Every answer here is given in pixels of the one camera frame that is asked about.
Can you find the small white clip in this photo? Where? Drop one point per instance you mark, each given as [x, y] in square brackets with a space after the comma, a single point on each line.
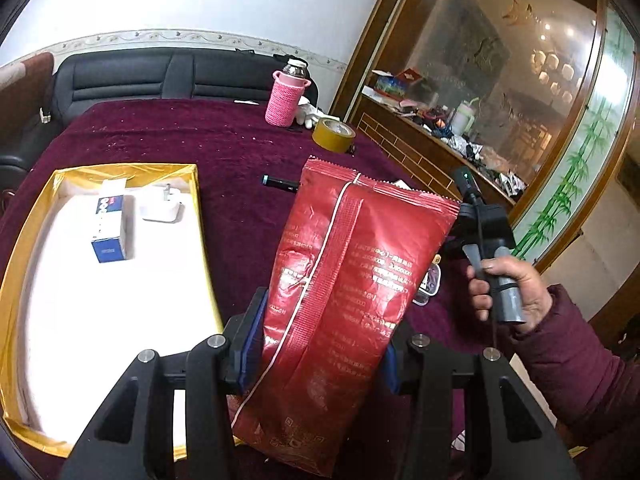
[46, 117]

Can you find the clutter of small items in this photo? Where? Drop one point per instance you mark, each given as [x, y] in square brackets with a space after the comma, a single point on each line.
[475, 155]

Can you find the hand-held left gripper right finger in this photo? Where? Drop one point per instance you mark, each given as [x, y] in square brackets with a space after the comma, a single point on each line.
[392, 365]

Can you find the brown armchair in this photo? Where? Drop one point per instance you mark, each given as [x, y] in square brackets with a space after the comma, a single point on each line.
[25, 80]

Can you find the wooden cabinet with glass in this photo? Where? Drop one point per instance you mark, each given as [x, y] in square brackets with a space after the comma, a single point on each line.
[400, 145]

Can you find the red box on cabinet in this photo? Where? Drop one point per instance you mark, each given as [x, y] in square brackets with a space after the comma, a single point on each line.
[395, 82]

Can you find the black marker with teal cap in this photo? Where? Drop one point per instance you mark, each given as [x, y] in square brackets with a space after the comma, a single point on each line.
[280, 183]

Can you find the white glove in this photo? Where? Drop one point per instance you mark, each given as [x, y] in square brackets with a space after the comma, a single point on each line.
[307, 112]

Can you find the thermos in pink knit sleeve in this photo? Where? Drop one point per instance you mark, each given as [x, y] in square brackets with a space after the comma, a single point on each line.
[285, 97]

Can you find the black leather sofa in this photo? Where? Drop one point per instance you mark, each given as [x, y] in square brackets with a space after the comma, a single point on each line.
[125, 80]

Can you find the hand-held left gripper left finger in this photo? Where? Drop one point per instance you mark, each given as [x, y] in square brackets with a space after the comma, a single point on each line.
[250, 355]

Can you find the yellow tape roll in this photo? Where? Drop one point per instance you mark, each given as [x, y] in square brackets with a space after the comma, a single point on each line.
[332, 137]

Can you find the white charger plug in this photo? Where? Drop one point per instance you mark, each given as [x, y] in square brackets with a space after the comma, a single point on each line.
[160, 210]

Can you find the gold box with white lining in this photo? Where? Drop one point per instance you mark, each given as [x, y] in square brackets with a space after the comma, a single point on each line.
[100, 320]

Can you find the person's right forearm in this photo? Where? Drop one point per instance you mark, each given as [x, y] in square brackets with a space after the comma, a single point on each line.
[590, 370]

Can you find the blue and white small box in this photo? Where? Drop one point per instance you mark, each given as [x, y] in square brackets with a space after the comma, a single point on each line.
[112, 220]

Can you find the person's right hand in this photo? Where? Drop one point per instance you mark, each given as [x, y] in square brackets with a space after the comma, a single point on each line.
[532, 295]

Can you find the red foil bag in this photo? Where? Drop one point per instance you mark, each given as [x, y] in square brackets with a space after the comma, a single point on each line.
[340, 285]

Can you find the clear plastic container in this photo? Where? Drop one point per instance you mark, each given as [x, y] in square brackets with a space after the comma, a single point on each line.
[429, 282]

